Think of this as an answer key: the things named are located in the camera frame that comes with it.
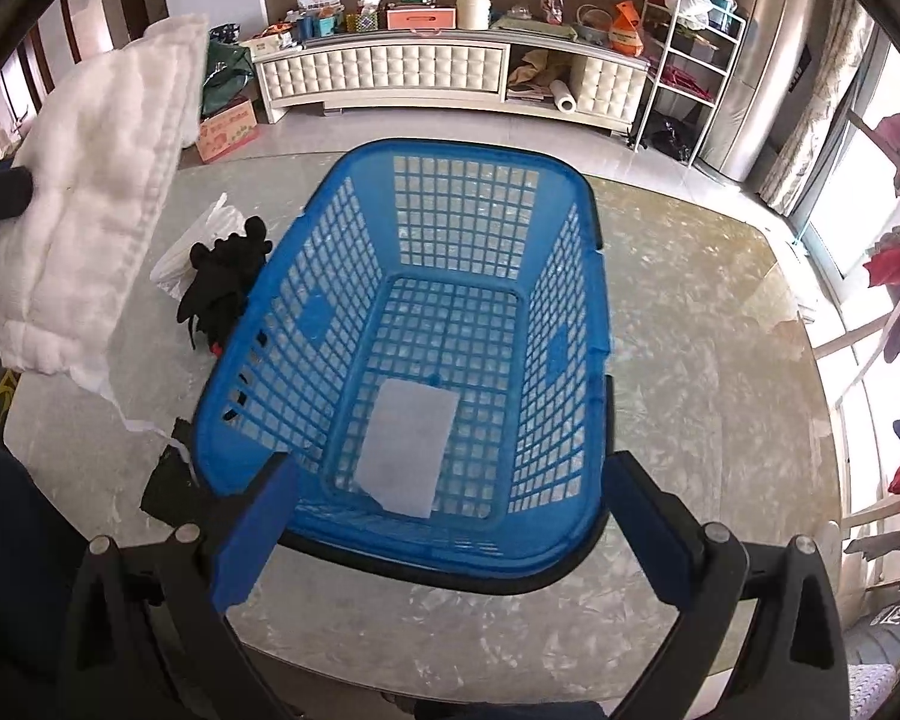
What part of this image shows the black bag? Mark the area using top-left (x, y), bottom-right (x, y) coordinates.
top-left (640, 116), bottom-right (695, 160)

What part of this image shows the cream tufted TV cabinet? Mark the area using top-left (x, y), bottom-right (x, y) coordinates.
top-left (251, 27), bottom-right (650, 138)

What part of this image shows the black plush toy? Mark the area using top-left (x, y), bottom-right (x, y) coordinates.
top-left (176, 215), bottom-right (275, 352)

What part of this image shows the silver standing air conditioner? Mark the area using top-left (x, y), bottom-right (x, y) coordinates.
top-left (701, 0), bottom-right (835, 183)

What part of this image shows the patterned curtain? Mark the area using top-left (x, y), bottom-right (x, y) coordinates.
top-left (757, 0), bottom-right (883, 215)

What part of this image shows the white paper sheet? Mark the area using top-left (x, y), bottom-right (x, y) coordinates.
top-left (354, 379), bottom-right (459, 521)

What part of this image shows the blue plastic basket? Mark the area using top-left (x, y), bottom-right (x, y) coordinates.
top-left (195, 137), bottom-right (613, 598)

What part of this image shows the pink printed cardboard box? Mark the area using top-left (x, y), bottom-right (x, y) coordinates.
top-left (196, 96), bottom-right (260, 164)

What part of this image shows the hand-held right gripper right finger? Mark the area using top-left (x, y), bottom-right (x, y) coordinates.
top-left (604, 450), bottom-right (850, 720)

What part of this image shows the orange bag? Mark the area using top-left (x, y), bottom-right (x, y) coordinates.
top-left (607, 1), bottom-right (647, 56)

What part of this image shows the white metal shelf rack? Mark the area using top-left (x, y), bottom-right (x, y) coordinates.
top-left (634, 0), bottom-right (748, 167)

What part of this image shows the white quilted towel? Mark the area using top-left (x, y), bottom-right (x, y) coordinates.
top-left (0, 13), bottom-right (211, 434)

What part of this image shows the white bag on rack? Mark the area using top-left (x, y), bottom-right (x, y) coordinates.
top-left (664, 0), bottom-right (714, 30)

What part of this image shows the red cloth on rack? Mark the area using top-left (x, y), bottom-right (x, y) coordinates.
top-left (658, 64), bottom-right (715, 103)

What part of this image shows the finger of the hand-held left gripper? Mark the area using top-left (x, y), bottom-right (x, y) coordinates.
top-left (0, 165), bottom-right (35, 226)

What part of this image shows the black cloth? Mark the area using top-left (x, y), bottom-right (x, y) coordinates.
top-left (141, 420), bottom-right (230, 530)

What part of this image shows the white plastic bag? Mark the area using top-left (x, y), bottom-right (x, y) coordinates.
top-left (150, 193), bottom-right (248, 298)

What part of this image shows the wooden clothes rack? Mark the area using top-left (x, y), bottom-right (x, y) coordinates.
top-left (810, 109), bottom-right (900, 593)

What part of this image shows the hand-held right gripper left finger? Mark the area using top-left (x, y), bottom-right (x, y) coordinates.
top-left (56, 450), bottom-right (302, 720)

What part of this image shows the green bag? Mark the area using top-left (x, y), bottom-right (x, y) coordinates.
top-left (200, 24), bottom-right (257, 119)

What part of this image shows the pink drawer box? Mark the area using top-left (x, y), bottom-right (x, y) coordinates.
top-left (386, 6), bottom-right (455, 35)

